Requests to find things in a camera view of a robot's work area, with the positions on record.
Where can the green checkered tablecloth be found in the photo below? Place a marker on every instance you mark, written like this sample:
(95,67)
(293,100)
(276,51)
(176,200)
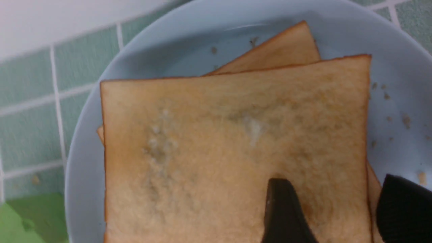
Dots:
(53,54)

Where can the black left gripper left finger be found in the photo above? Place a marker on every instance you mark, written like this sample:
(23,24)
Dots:
(284,220)

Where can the light blue bread plate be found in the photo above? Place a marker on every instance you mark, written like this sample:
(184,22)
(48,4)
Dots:
(194,37)

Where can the toast bread slice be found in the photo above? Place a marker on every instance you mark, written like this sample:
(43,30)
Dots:
(283,50)
(219,152)

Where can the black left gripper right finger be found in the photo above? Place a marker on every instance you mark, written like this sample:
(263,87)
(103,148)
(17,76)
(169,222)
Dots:
(404,211)

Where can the green foam cube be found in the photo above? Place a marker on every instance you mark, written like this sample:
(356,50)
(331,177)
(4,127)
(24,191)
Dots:
(35,219)

